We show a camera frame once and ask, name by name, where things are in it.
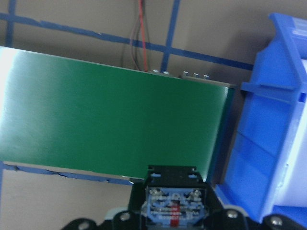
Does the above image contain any white foam liner right bin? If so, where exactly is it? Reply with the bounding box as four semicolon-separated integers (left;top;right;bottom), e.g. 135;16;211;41
274;59;307;207

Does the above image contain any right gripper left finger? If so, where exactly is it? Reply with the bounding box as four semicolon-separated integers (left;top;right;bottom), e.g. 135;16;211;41
63;182;148;230

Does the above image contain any yellow push button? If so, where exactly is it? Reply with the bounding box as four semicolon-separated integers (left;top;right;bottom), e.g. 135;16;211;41
141;165;207;230

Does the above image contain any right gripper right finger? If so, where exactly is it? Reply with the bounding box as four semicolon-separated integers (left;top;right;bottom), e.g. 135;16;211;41
203;184;306;230

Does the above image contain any right blue plastic bin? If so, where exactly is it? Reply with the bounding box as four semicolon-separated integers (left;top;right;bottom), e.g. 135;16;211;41
215;13;307;226

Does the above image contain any green conveyor belt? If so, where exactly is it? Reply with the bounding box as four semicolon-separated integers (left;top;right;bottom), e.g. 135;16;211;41
0;47;234;178

